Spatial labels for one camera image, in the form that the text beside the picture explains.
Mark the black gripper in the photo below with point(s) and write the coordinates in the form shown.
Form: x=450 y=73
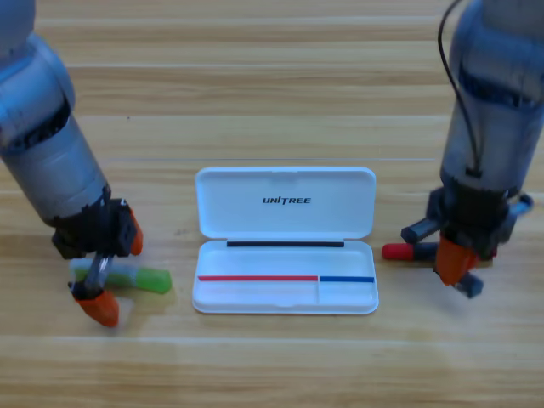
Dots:
x=472 y=217
x=85 y=234

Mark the black eraser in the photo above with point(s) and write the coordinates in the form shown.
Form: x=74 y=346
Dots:
x=472 y=287

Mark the green highlighter pen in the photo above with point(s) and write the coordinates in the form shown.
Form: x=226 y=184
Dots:
x=149 y=280

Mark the red and black marker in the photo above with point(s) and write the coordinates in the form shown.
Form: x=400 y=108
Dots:
x=397 y=251

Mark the white Unitree pencil case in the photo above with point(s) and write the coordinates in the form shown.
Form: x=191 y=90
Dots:
x=255 y=212

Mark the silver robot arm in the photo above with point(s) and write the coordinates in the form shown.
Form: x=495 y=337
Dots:
x=489 y=127
x=51 y=161

